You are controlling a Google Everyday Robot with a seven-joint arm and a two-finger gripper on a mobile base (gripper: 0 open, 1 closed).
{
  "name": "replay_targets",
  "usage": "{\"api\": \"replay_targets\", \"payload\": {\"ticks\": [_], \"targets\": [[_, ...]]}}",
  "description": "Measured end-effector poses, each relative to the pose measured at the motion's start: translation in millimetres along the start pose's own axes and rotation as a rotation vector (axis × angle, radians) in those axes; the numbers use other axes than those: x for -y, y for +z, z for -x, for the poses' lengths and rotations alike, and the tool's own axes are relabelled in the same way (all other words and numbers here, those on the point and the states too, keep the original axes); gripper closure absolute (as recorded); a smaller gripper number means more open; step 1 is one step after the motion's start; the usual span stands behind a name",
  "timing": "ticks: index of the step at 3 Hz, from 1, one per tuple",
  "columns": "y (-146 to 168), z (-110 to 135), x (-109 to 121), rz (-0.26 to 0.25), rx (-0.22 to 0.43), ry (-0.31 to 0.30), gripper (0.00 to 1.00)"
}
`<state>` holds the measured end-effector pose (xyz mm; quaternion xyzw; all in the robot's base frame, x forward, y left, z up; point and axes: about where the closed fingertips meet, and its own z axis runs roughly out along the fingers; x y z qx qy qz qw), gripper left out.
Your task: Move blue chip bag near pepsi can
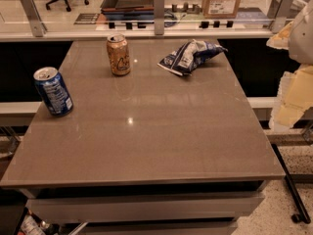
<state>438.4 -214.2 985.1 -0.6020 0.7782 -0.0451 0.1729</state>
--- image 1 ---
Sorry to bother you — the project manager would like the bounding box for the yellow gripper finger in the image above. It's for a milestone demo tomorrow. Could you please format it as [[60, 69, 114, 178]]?
[[269, 65, 313, 132], [266, 23, 292, 50]]

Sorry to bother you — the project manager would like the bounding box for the blue chip bag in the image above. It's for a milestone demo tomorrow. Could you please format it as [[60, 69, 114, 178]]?
[[157, 39, 227, 76]]

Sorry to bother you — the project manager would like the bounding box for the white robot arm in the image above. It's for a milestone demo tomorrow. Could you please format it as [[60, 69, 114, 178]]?
[[266, 0, 313, 132]]

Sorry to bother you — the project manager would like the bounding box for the gold soda can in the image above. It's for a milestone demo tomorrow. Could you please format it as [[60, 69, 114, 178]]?
[[107, 34, 130, 75]]

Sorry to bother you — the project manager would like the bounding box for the blue pepsi can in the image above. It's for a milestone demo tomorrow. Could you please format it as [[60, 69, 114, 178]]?
[[33, 67, 73, 117]]

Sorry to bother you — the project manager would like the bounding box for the cardboard box with label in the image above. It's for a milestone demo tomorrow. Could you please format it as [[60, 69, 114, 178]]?
[[201, 0, 241, 19]]

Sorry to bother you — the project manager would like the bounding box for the black floor bar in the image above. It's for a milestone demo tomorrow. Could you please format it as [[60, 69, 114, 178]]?
[[272, 144, 311, 224]]

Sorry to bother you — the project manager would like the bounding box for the grey open tray box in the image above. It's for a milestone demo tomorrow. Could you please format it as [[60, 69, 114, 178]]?
[[100, 0, 157, 13]]

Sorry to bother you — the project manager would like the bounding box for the right metal glass post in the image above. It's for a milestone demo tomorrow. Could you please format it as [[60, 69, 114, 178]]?
[[270, 0, 293, 33]]

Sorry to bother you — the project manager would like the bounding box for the metal glass post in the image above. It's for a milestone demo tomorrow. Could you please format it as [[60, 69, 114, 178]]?
[[20, 0, 46, 37], [154, 0, 164, 35], [270, 0, 293, 33]]

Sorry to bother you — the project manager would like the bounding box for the middle metal glass post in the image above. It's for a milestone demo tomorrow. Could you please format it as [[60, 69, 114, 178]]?
[[154, 0, 164, 35]]

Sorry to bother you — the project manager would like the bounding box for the left metal glass post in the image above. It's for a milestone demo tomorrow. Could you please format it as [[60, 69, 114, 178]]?
[[20, 0, 46, 37]]

